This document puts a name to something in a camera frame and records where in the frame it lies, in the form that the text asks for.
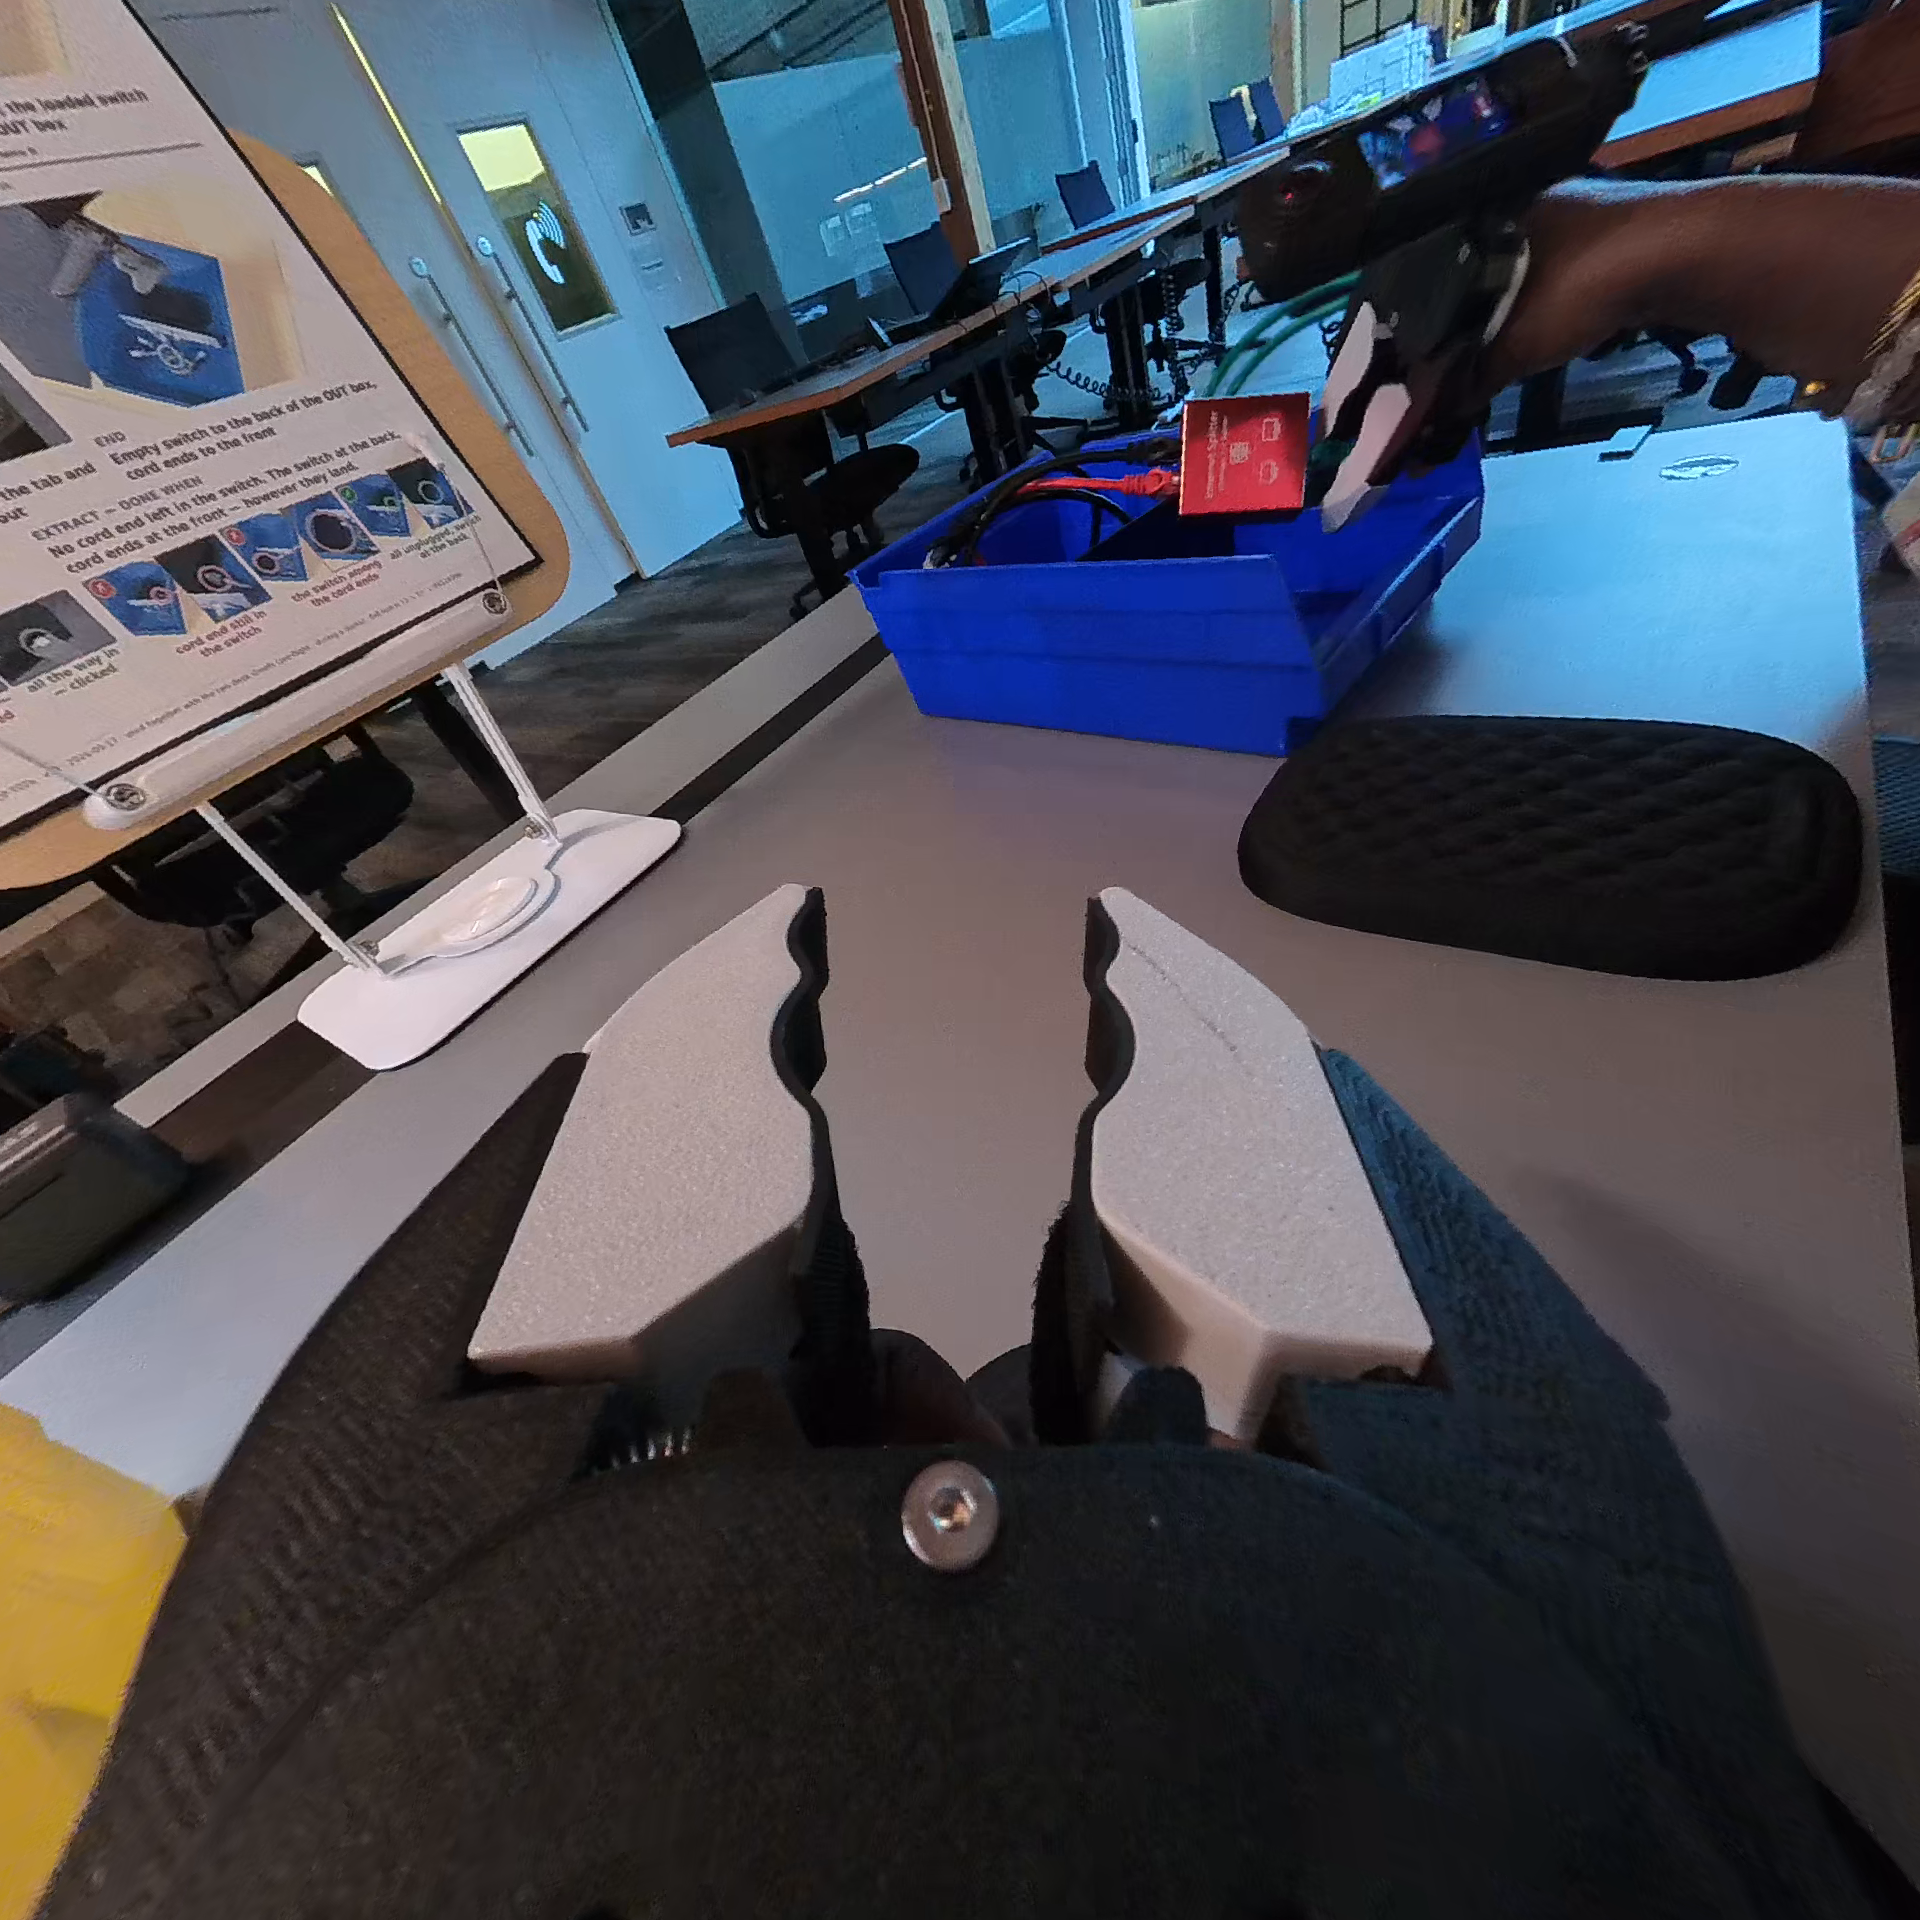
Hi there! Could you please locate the long wooden table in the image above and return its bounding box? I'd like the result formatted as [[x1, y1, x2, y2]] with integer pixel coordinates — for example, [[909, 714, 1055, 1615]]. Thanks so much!
[[665, 145, 1308, 451]]

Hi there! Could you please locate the gold bracelet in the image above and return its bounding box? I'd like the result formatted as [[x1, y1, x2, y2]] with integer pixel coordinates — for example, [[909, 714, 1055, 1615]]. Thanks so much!
[[1814, 266, 1920, 439]]

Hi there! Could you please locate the grey power adapter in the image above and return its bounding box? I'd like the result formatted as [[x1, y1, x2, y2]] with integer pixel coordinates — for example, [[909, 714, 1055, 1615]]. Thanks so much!
[[0, 1092, 192, 1307]]

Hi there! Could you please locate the black quilted wrist pad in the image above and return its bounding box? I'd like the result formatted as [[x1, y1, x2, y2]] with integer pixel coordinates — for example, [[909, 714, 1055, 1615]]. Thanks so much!
[[1236, 716, 1865, 986]]

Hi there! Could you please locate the white door with window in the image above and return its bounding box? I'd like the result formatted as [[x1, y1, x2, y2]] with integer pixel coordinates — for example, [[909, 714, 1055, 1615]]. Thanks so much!
[[336, 89, 649, 597]]

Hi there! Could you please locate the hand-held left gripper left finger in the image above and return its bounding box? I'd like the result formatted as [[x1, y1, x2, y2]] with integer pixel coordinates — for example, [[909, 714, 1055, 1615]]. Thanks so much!
[[463, 884, 837, 1449]]

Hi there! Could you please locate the yellow plastic bin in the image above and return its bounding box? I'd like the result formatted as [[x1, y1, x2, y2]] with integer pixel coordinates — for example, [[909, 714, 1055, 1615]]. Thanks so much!
[[0, 1401, 192, 1920]]

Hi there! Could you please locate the black office chair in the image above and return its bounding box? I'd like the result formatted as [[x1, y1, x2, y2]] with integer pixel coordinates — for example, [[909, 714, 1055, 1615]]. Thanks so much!
[[664, 292, 921, 606]]

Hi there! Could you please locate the instruction poster board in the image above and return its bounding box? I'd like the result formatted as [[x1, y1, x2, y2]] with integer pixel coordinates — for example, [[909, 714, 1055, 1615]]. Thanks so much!
[[0, 0, 569, 892]]

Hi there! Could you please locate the grey desk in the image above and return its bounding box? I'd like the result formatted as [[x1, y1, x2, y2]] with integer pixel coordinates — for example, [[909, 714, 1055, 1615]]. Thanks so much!
[[0, 412, 1920, 1839]]

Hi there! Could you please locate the blue plastic bin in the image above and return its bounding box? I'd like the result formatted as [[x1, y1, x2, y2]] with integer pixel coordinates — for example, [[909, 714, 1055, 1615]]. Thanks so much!
[[850, 424, 1488, 758]]

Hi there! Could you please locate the green ethernet cable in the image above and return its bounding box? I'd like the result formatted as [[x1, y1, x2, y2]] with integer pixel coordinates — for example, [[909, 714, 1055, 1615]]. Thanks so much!
[[1204, 282, 1360, 515]]

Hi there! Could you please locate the person's right hand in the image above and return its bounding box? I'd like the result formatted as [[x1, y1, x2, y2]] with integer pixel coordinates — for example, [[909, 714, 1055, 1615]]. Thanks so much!
[[1503, 173, 1895, 417]]

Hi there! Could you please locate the black ethernet cable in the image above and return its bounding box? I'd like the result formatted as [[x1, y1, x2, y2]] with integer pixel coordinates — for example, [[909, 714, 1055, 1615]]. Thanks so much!
[[917, 432, 1146, 568]]

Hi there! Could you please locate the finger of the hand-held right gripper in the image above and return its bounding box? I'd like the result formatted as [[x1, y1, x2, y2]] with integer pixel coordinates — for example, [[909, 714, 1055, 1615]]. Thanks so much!
[[1319, 295, 1389, 439], [1323, 373, 1423, 538]]

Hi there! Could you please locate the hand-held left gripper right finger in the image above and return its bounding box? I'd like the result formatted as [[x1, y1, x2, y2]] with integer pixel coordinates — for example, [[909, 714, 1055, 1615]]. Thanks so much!
[[1079, 884, 1437, 1447]]

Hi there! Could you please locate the red ethernet cable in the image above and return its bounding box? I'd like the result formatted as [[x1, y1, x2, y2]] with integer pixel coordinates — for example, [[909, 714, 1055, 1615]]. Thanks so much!
[[1032, 445, 1190, 507]]

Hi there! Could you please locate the red ethernet splitter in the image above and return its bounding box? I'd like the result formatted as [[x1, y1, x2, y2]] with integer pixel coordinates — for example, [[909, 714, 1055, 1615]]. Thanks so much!
[[1175, 392, 1313, 522]]

